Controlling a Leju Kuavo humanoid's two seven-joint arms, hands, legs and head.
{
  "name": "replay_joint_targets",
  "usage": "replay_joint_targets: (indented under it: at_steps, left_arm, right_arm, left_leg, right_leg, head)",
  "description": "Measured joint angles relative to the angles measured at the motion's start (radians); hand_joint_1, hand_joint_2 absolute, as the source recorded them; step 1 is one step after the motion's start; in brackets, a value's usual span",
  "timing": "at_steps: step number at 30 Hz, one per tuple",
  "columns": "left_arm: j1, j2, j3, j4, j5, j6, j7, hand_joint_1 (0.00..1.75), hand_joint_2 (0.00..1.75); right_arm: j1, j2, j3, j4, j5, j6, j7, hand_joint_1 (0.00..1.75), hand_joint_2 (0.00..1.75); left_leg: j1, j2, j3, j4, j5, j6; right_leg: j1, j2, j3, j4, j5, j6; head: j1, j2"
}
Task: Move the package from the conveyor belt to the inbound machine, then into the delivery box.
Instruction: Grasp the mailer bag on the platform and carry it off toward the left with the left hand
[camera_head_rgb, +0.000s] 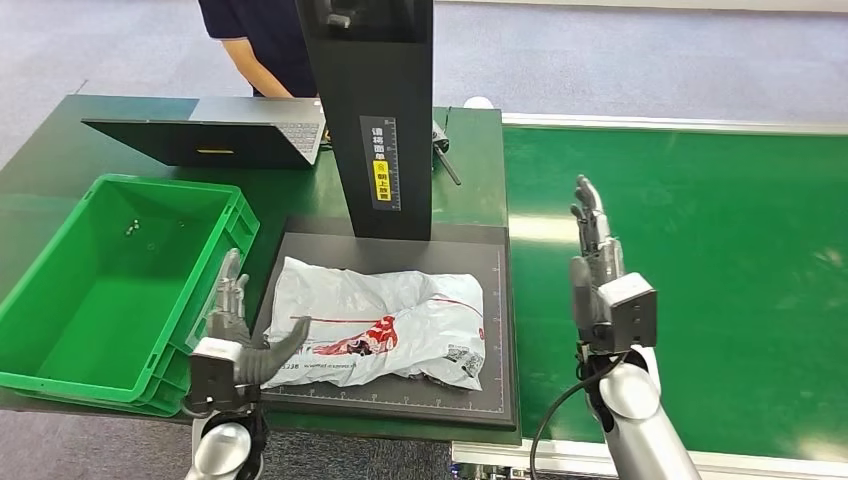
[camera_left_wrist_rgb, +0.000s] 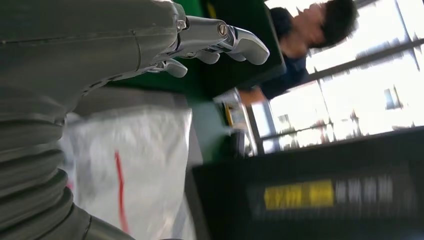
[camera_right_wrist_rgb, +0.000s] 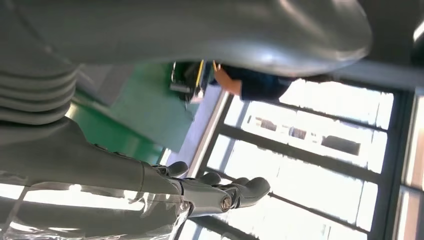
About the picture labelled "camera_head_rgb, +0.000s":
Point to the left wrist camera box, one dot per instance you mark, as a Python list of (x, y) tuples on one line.
[(215, 374)]

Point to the person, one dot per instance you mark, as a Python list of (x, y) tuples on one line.
[(272, 40)]

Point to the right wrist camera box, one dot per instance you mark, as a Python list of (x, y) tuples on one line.
[(629, 314)]

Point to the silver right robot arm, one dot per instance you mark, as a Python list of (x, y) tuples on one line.
[(646, 424)]

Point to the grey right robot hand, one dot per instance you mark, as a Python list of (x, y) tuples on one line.
[(599, 252)]

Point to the white plastic mailer package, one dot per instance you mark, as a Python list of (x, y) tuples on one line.
[(397, 311)]

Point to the black scanner column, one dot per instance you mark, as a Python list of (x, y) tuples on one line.
[(371, 79)]

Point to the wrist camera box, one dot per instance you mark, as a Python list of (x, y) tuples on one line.
[(629, 314), (215, 374)]

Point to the green conveyor belt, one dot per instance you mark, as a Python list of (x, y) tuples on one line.
[(762, 232)]

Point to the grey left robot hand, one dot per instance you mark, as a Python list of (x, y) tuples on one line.
[(228, 318)]

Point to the small pellets in crate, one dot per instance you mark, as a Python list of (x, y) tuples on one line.
[(132, 228)]

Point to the green plastic crate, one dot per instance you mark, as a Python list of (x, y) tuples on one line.
[(79, 318)]

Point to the aluminium conveyor frame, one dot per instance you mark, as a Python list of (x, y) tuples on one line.
[(662, 123)]

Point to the small white round object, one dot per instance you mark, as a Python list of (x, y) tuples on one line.
[(478, 103)]

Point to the black handheld tool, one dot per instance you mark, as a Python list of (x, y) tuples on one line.
[(442, 154)]

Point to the dark laptop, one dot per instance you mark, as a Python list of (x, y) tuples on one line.
[(199, 142)]

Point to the black scanner base plate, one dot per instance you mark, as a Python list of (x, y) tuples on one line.
[(493, 331)]

